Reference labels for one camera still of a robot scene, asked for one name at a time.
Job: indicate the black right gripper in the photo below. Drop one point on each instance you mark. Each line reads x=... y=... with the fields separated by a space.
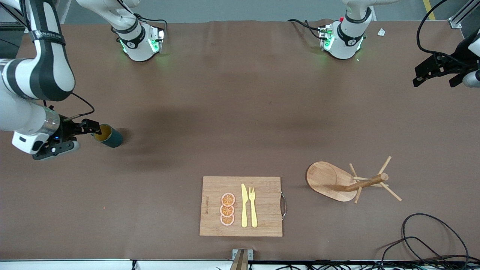
x=68 y=129

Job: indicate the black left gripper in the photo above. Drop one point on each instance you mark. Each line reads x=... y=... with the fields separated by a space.
x=459 y=61

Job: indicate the dark green cup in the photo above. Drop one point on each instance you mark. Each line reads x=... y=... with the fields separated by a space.
x=114 y=140

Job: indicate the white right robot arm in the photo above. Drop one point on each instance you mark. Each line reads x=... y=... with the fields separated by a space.
x=22 y=112

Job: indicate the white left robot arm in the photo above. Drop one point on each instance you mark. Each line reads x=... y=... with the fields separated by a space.
x=345 y=45

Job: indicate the wooden cup rack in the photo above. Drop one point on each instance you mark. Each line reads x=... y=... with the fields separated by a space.
x=326 y=180

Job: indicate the white paper scrap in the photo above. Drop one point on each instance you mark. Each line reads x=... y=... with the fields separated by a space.
x=381 y=32

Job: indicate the orange slice toy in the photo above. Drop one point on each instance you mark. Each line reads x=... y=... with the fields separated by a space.
x=228 y=199

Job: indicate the brown table cover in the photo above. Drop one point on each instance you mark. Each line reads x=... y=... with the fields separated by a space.
x=240 y=112

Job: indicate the yellow plastic knife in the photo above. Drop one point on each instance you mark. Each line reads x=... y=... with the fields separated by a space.
x=244 y=210

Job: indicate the yellow plastic fork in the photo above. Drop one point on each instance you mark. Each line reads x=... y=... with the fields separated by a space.
x=253 y=213

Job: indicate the bamboo cutting board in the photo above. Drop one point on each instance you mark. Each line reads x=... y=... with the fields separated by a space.
x=262 y=225

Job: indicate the aluminium frame profile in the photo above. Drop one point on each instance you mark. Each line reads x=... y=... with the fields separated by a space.
x=455 y=23
x=11 y=11

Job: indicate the small metal bracket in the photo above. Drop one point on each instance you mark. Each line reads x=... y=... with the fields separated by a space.
x=250 y=254

